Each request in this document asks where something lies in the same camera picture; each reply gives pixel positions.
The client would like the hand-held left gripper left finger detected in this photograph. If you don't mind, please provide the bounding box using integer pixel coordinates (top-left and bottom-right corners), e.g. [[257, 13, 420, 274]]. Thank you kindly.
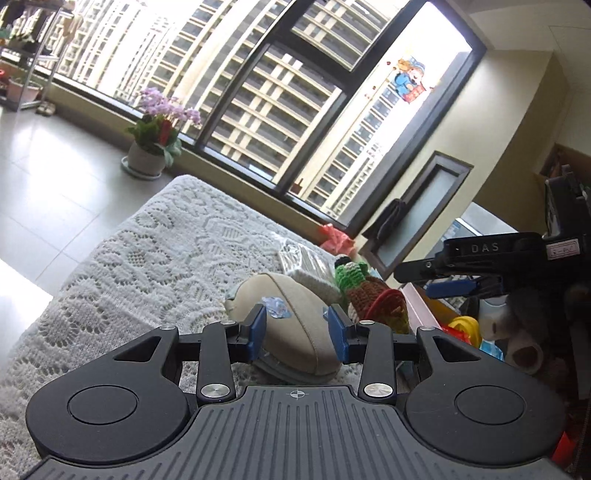
[[113, 305, 269, 403]]

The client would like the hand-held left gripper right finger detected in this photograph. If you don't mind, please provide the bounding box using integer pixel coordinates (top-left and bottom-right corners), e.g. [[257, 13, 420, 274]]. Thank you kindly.
[[327, 306, 481, 403]]

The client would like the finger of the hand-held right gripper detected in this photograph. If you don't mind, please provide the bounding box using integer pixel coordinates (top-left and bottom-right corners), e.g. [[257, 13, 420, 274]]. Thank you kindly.
[[392, 255, 446, 283], [424, 276, 506, 300]]

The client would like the pink cardboard box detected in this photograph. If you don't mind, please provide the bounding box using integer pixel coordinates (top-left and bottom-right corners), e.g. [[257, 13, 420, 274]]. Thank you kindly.
[[398, 281, 451, 330]]

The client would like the beige padded fabric item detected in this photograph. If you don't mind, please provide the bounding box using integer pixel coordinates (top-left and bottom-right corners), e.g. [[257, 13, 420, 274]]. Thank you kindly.
[[225, 272, 345, 384]]

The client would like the yellow plastic toy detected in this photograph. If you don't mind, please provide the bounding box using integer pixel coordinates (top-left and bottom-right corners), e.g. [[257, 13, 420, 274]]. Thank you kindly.
[[441, 316, 483, 349]]

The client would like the crocheted brown green toy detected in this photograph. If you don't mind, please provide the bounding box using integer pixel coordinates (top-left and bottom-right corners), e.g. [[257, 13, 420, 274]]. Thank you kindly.
[[348, 279, 411, 335]]

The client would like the white knitted item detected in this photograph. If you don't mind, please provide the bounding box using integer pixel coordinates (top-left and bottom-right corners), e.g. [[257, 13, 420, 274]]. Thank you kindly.
[[288, 270, 342, 306]]

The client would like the black hanging cloth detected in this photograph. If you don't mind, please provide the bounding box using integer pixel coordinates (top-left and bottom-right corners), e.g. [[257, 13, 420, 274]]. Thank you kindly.
[[365, 198, 407, 241]]

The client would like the green crochet doll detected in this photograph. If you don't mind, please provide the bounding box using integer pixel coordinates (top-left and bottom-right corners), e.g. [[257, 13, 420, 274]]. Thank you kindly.
[[333, 256, 370, 296]]

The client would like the frosted glass casement window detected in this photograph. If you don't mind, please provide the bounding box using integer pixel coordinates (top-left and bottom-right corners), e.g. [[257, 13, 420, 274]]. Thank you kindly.
[[360, 150, 474, 278]]

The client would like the clear plastic packet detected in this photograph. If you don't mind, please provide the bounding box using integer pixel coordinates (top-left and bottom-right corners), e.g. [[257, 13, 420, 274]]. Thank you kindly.
[[277, 242, 338, 278]]

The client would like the pink crumpled item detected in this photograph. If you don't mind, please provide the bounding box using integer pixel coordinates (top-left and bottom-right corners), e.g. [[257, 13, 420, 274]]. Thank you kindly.
[[320, 223, 357, 256]]

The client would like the brown cardboard box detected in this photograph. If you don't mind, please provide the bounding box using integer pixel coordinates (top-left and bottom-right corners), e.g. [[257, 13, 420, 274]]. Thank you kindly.
[[533, 143, 591, 188]]

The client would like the white lace tablecloth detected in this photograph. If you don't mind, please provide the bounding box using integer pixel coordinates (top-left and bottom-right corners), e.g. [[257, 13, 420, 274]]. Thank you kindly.
[[0, 174, 365, 480]]

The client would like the cartoon window sticker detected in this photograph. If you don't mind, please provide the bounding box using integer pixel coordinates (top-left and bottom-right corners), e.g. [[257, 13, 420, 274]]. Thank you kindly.
[[385, 55, 432, 104]]

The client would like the red plastic object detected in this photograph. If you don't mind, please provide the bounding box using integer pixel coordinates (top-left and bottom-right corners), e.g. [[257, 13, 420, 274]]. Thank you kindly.
[[551, 431, 578, 468]]

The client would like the potted pink orchid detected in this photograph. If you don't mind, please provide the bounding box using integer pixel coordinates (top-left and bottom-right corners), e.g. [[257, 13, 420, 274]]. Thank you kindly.
[[121, 87, 204, 181]]

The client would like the metal plant rack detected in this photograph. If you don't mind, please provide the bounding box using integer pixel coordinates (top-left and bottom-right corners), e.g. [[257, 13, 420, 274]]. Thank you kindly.
[[0, 0, 88, 112]]

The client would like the dark window frame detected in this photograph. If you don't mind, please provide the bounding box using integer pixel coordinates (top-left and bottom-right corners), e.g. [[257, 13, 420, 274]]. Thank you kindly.
[[46, 0, 488, 241]]

